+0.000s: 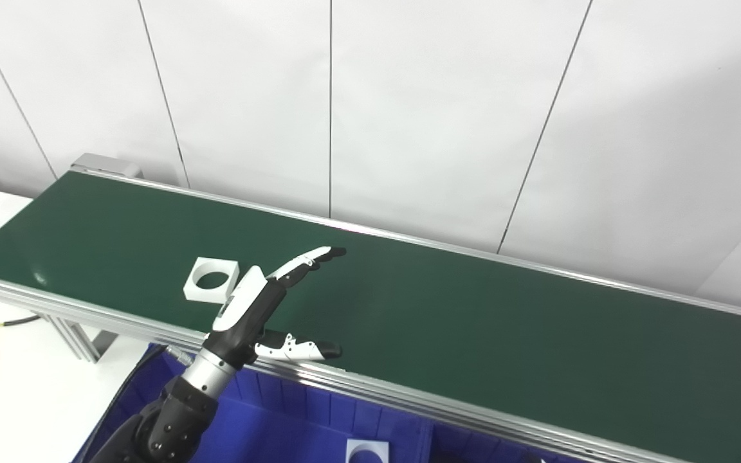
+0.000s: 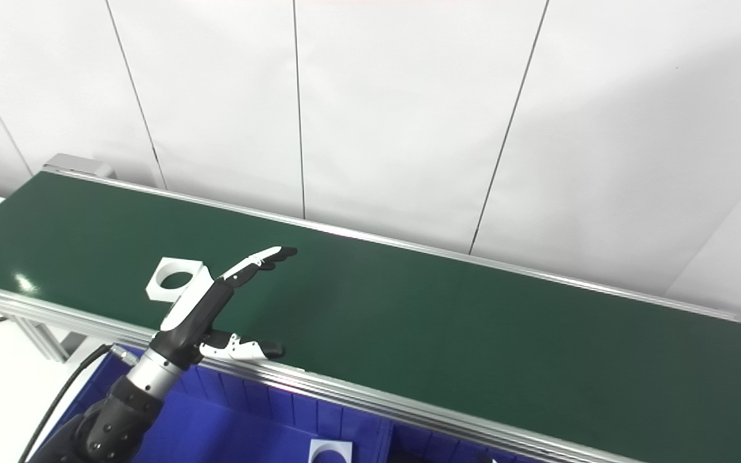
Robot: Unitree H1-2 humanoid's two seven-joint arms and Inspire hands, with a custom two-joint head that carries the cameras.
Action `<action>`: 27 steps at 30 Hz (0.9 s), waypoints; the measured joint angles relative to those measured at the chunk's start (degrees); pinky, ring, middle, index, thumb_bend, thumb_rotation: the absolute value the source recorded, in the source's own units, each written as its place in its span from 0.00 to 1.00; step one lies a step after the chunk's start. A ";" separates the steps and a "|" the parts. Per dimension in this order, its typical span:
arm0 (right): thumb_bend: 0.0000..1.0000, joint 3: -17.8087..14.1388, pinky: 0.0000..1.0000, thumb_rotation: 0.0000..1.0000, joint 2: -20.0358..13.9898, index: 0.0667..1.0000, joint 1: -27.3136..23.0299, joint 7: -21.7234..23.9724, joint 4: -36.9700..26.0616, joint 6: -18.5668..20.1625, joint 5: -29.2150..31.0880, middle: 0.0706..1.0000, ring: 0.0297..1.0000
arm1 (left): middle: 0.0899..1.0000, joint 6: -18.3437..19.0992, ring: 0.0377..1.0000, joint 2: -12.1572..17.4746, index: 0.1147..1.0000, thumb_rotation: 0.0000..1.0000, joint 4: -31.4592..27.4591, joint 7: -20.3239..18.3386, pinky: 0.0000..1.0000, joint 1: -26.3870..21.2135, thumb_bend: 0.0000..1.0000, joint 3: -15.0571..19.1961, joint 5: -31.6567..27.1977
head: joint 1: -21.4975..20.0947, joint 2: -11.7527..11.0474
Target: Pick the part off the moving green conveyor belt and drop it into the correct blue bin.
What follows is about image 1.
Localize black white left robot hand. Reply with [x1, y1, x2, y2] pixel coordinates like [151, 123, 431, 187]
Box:
[206, 246, 347, 370]

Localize green conveyor belt aluminium frame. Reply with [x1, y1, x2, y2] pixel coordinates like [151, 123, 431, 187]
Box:
[0, 153, 741, 463]

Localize blue plastic bin black parts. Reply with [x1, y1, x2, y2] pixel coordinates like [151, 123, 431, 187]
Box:
[428, 424, 603, 463]

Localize white square part round hole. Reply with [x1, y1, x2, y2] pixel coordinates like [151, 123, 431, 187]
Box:
[345, 439, 389, 463]
[183, 257, 241, 304]

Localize blue plastic bin white parts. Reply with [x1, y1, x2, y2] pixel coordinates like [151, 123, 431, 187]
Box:
[71, 344, 435, 463]

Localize grey conveyor end box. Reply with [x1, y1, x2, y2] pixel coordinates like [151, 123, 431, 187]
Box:
[71, 153, 143, 179]

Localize aluminium conveyor support frame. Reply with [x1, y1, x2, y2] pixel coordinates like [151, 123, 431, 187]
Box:
[42, 314, 120, 364]

